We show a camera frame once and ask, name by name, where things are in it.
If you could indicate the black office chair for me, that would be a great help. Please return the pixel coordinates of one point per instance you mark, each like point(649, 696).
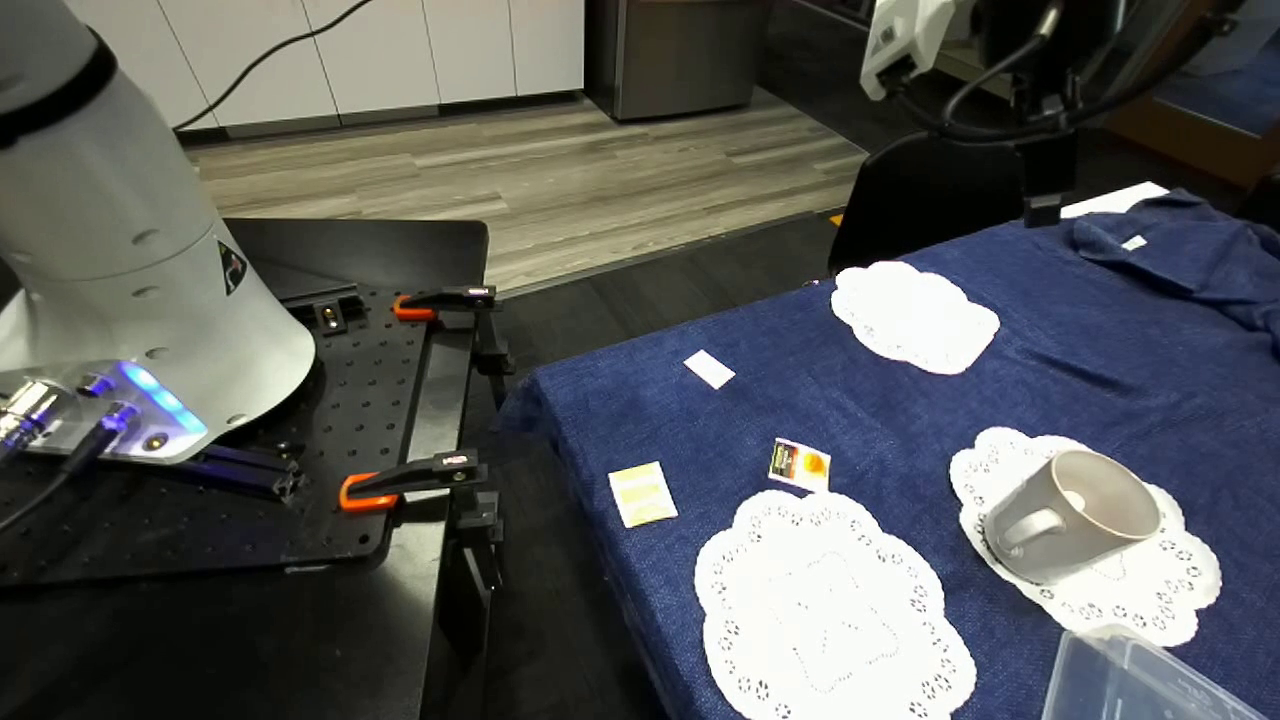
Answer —
point(921, 205)

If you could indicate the large white paper doily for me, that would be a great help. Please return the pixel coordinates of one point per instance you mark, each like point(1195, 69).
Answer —
point(827, 612)

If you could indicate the small white paper packet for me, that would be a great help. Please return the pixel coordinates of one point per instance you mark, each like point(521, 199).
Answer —
point(708, 371)
point(641, 493)

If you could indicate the white paper doily under mug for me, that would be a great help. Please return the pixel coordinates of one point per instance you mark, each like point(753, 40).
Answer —
point(1160, 581)

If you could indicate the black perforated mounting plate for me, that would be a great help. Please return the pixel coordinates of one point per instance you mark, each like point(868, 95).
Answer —
point(362, 401)

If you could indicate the stainless steel appliance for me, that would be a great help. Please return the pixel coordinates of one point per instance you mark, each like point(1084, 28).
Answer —
point(666, 60)

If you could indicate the white sheet at table end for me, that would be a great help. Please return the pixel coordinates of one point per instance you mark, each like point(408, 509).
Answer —
point(1112, 202)

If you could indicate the brown wooden furniture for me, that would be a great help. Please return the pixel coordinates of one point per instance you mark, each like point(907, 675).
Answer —
point(1203, 133)

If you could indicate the grey ceramic mug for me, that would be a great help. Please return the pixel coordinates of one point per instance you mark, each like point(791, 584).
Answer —
point(1053, 524)

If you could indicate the blue denim tablecloth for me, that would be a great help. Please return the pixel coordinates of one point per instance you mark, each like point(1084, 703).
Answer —
point(801, 401)

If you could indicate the yellow tea bag packet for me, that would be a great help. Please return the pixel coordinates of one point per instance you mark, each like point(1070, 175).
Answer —
point(797, 464)

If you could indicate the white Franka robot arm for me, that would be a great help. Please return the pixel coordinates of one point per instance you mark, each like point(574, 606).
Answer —
point(134, 243)

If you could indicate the orange black bar clamp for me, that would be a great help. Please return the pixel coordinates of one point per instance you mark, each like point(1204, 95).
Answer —
point(448, 301)
point(403, 480)

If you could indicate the small white cloth tag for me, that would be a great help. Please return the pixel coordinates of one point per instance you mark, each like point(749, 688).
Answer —
point(1134, 243)

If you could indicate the small white paper doily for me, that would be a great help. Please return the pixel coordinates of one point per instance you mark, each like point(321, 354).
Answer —
point(913, 318)

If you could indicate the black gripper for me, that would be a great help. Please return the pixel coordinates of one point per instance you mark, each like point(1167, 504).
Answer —
point(1044, 60)

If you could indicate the white cabinet row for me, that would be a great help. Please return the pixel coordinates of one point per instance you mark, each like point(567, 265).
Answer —
point(403, 55)

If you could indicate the clear plastic container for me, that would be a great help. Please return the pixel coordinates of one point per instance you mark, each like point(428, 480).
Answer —
point(1134, 680)

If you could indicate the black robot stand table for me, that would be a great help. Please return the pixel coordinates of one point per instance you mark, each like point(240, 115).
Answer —
point(264, 652)

